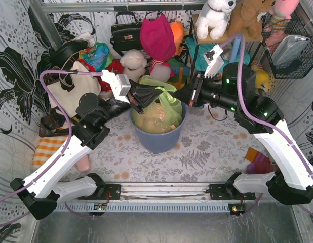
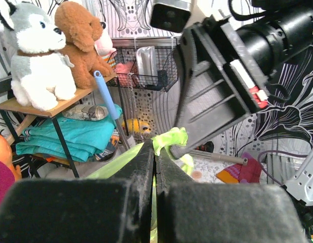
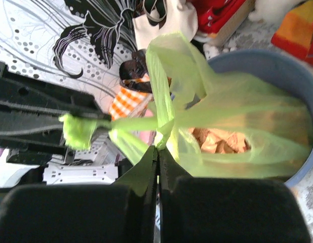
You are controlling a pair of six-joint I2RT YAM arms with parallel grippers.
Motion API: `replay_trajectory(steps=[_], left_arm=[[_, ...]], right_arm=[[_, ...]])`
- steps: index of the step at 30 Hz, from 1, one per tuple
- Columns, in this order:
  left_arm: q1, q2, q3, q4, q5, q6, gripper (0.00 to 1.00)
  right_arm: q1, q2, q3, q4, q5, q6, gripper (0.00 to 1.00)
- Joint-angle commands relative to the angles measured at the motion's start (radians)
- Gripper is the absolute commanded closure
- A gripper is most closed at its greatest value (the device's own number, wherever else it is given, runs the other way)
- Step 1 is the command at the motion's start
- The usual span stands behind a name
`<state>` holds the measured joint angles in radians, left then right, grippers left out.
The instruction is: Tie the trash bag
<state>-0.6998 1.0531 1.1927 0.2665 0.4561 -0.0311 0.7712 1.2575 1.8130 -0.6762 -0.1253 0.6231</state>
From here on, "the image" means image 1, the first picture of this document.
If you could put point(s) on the blue trash bin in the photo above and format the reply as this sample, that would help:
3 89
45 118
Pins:
159 143

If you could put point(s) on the black leather handbag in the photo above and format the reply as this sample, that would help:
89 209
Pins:
126 37

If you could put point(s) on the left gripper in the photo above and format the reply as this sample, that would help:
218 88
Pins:
134 99

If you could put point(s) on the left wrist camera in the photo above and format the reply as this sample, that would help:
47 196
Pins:
120 82

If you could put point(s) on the pink plush doll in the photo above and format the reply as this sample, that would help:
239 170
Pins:
160 70

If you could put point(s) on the white plush sheep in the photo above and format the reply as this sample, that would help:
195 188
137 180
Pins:
134 64

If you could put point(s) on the brown teddy bear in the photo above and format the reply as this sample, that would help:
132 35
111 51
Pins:
247 14

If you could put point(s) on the black wire basket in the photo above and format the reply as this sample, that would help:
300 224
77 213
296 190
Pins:
303 64

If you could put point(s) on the black round hat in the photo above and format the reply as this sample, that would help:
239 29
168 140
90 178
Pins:
60 56

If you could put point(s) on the silver foil pouch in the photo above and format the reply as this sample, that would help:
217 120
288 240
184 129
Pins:
289 49

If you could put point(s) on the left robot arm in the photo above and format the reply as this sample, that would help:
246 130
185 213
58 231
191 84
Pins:
84 137

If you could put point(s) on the white plush dog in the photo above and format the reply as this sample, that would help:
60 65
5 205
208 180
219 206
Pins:
213 19

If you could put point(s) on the pink plush toy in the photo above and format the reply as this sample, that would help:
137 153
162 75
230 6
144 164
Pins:
281 13

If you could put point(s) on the colourful printed bag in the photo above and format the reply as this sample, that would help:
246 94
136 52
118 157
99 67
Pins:
96 58

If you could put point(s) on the orange plush toy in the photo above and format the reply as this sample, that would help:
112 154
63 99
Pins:
178 33

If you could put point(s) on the red cloth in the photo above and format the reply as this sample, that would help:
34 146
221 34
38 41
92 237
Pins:
109 74

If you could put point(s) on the crumpled brown paper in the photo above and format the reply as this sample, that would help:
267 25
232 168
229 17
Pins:
155 124

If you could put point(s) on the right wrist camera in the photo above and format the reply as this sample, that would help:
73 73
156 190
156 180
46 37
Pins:
214 61

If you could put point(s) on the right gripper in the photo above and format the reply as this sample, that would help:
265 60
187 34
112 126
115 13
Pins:
196 91

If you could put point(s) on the yellow plush toy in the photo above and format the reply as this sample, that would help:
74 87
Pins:
262 79

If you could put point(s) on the wooden metal shelf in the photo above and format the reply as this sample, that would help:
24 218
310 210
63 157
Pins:
192 32

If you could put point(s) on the green trash bag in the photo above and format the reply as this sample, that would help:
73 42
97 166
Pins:
166 104

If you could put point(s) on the magenta cloth bag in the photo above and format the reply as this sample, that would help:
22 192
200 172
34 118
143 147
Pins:
157 38

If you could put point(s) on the orange checkered cloth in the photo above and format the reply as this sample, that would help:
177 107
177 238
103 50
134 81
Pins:
46 147

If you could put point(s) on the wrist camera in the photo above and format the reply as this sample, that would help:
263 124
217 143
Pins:
120 82
214 61

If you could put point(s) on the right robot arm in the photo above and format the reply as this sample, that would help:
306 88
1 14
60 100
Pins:
292 183

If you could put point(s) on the rainbow striped cloth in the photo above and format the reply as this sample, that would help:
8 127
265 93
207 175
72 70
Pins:
178 80

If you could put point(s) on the purple orange sock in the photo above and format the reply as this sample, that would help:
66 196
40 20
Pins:
259 163

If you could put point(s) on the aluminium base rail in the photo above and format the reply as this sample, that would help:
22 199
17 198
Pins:
161 191

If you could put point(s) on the pink case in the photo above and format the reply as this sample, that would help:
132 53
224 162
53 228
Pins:
83 164

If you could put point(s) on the cream canvas tote bag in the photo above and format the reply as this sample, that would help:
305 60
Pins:
69 99

